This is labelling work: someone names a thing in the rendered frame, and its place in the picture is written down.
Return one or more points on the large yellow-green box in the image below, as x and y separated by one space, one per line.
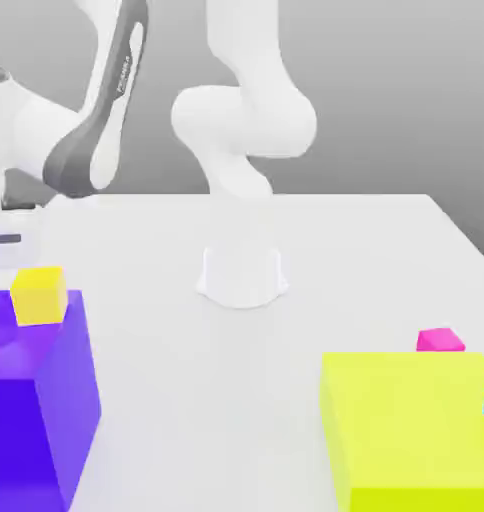
406 424

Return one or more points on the small yellow cube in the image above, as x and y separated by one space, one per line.
38 295

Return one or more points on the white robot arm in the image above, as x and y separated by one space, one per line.
242 120

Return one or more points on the small magenta cube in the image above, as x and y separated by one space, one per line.
439 340

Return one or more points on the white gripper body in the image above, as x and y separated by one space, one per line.
10 248

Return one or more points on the large purple box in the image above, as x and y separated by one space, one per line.
54 384

